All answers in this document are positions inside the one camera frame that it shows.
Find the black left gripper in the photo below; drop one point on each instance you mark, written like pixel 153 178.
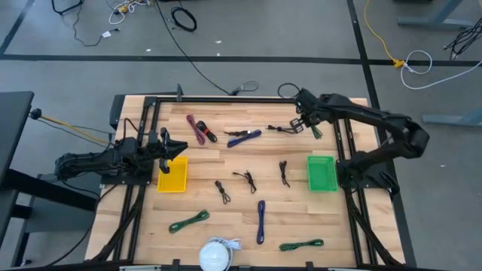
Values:
pixel 164 150

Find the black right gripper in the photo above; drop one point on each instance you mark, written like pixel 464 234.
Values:
pixel 309 116

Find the red and black tool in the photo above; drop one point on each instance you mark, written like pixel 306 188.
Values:
pixel 206 131

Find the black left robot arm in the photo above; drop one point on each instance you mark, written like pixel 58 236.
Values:
pixel 94 162

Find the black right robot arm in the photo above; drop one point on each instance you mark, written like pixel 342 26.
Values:
pixel 376 116

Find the yellow plastic basket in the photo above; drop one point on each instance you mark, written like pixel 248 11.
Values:
pixel 177 177

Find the green plastic basket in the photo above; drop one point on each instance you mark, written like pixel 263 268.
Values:
pixel 322 173

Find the white round dome lamp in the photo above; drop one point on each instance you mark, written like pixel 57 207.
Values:
pixel 212 257

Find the black round knob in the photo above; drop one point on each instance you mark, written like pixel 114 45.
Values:
pixel 35 113

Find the grey table foot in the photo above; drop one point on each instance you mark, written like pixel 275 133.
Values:
pixel 452 119

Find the black desk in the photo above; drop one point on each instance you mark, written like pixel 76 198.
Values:
pixel 13 124

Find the grey table leg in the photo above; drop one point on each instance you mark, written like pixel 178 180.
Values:
pixel 437 20

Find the black frame clamp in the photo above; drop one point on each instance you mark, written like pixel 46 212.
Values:
pixel 179 92

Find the black aluminium rig frame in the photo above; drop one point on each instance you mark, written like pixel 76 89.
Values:
pixel 226 100

